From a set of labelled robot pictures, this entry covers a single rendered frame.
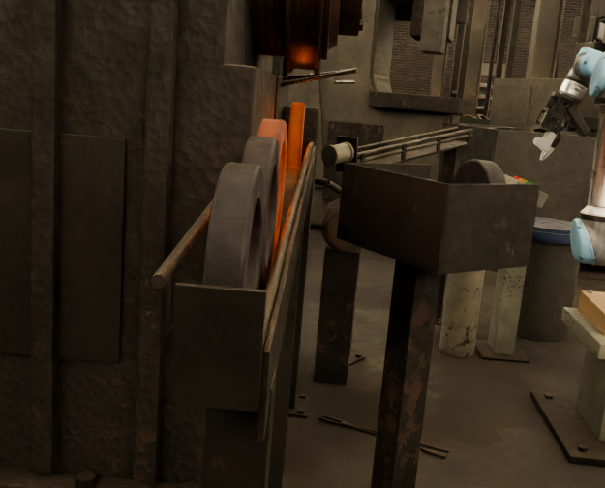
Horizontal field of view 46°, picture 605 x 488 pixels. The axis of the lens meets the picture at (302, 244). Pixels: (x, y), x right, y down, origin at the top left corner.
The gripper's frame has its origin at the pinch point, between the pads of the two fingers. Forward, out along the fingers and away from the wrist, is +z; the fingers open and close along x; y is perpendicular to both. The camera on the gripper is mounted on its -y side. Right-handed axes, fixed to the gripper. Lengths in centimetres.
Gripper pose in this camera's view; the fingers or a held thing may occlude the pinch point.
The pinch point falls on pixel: (544, 157)
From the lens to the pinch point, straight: 244.7
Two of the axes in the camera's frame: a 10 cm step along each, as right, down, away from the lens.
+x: -0.2, 2.1, -9.8
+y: -9.1, -4.1, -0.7
